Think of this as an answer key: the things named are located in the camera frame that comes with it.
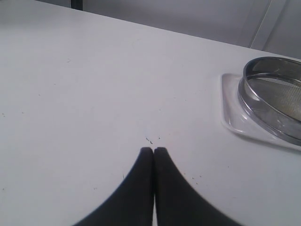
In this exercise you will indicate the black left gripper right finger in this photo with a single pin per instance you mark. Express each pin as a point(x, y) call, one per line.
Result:
point(177, 203)

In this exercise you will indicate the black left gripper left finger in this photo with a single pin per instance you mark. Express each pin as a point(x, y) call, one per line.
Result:
point(131, 204)

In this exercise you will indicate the round stainless steel sieve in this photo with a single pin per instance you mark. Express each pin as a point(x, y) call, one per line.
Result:
point(270, 93)

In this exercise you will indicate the white rectangular plastic tray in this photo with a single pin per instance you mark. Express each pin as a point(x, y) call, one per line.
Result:
point(236, 120)

